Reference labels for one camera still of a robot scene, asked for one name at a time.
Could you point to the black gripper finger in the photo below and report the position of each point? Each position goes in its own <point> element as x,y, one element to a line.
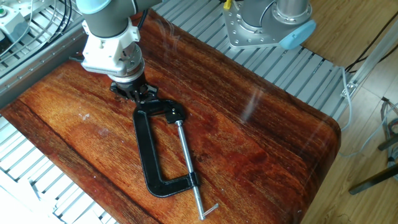
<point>122,95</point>
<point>147,95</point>

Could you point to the aluminium extrusion post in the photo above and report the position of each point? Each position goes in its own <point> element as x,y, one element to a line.
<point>370,62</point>

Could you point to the glossy wood-grain table mat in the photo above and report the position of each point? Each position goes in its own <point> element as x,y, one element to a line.
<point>233,140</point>

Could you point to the grey aluminium frame beam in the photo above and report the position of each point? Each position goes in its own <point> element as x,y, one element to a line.
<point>31,71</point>

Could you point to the white paper sheets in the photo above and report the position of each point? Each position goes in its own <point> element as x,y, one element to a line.
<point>18,202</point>

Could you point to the white plastic wrist mount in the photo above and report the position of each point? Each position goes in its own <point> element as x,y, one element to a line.
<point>99,56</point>

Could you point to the small grey electrical box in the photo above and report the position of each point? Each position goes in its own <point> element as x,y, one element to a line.
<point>14,26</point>

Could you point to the yellow connector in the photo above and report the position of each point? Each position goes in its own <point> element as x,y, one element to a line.
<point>227,3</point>

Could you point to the silver robot base mount plate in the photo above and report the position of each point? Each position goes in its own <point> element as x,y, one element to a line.
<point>248,37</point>

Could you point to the dark metal leg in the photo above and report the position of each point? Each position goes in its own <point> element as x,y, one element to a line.
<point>388,142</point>
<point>373,180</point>

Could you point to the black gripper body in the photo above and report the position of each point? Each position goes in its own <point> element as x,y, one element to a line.
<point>132,86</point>

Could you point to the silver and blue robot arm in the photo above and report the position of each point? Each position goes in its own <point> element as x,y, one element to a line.
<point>105,18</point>

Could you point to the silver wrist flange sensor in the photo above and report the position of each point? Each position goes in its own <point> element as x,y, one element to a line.
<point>130,67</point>

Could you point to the black C-clamp with silver screw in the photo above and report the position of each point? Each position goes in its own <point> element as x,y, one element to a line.
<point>147,149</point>

